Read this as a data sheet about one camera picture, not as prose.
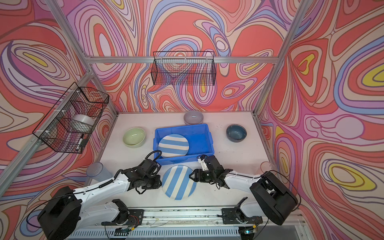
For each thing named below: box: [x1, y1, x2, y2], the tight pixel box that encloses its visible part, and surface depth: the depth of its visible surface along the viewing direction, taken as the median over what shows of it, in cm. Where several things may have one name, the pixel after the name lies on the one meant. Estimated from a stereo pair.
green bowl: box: [122, 127, 146, 148], surface depth 103 cm
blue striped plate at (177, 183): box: [161, 165, 197, 201], surface depth 86 cm
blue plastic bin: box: [153, 124, 215, 165], surface depth 101 cm
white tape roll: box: [69, 114, 95, 133], surface depth 74 cm
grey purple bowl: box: [183, 110, 204, 125], surface depth 115 cm
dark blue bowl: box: [226, 124, 247, 143], surface depth 106 cm
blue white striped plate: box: [158, 133, 190, 158], surface depth 98 cm
